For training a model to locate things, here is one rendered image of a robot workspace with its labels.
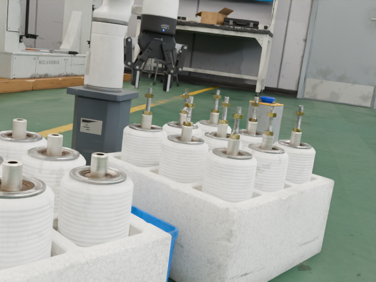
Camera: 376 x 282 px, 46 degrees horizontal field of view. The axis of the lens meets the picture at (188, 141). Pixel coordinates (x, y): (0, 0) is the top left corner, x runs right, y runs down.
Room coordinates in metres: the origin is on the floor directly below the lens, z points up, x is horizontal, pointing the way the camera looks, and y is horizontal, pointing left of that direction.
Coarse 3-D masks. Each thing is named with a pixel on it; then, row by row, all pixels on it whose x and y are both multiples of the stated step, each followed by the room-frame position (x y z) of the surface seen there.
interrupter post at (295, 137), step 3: (294, 132) 0.98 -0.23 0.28; (291, 135) 0.99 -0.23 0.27; (294, 135) 0.98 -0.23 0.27; (297, 135) 0.98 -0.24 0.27; (300, 135) 0.98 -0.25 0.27; (291, 138) 0.99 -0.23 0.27; (294, 138) 0.98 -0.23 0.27; (297, 138) 0.98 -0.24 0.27; (300, 138) 0.99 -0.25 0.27; (291, 141) 0.98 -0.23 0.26; (294, 141) 0.98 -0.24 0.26; (297, 141) 0.98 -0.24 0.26; (291, 144) 0.98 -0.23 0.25; (294, 144) 0.98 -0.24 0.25; (297, 144) 0.98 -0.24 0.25
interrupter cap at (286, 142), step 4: (280, 140) 1.01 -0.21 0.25; (284, 140) 1.01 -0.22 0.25; (288, 140) 1.02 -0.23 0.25; (284, 144) 0.96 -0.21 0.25; (288, 144) 0.97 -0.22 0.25; (300, 144) 1.00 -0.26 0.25; (304, 144) 0.99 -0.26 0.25; (308, 144) 1.00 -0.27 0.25; (300, 148) 0.95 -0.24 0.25; (304, 148) 0.95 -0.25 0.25; (308, 148) 0.96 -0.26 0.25
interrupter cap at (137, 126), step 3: (135, 123) 0.99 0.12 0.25; (138, 123) 0.99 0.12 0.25; (129, 126) 0.95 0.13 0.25; (132, 126) 0.94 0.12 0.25; (135, 126) 0.95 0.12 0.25; (138, 126) 0.97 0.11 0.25; (153, 126) 0.98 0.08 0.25; (156, 126) 0.99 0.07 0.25; (159, 126) 0.98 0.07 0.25; (135, 129) 0.93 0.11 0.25; (138, 129) 0.93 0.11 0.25; (141, 129) 0.93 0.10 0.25; (144, 129) 0.93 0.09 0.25; (147, 129) 0.94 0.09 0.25; (150, 129) 0.94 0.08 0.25; (153, 129) 0.95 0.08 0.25; (156, 129) 0.95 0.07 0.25; (159, 129) 0.95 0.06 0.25; (162, 129) 0.96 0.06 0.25
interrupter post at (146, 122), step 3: (144, 117) 0.96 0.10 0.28; (147, 117) 0.95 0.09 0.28; (150, 117) 0.96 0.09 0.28; (144, 120) 0.96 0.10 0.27; (147, 120) 0.95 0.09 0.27; (150, 120) 0.96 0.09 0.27; (141, 123) 0.96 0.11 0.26; (144, 123) 0.95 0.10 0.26; (147, 123) 0.96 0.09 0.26; (150, 123) 0.96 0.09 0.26; (141, 126) 0.96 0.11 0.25; (144, 126) 0.95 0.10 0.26; (147, 126) 0.96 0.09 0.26; (150, 126) 0.96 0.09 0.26
